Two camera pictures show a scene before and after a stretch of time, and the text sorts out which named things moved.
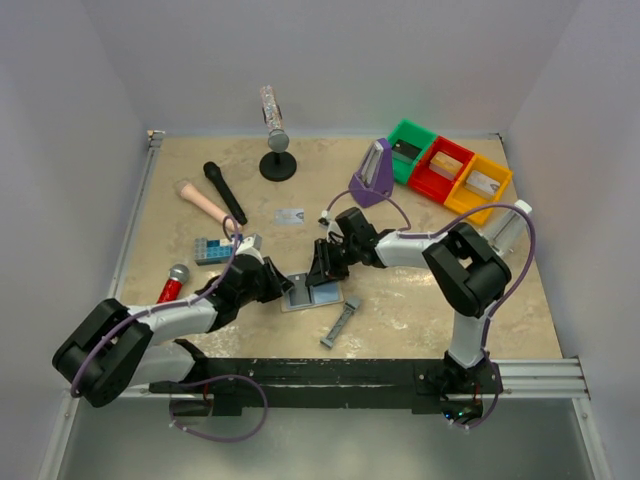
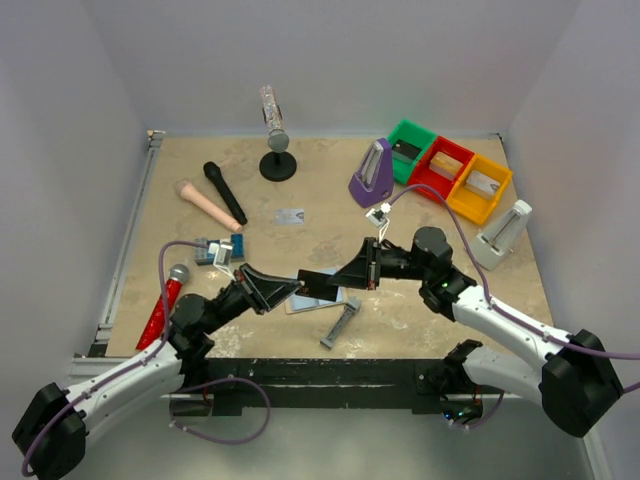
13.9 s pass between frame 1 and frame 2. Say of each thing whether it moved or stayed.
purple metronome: stayed
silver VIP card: stayed
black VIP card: moved
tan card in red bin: stayed
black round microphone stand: stayed
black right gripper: moved
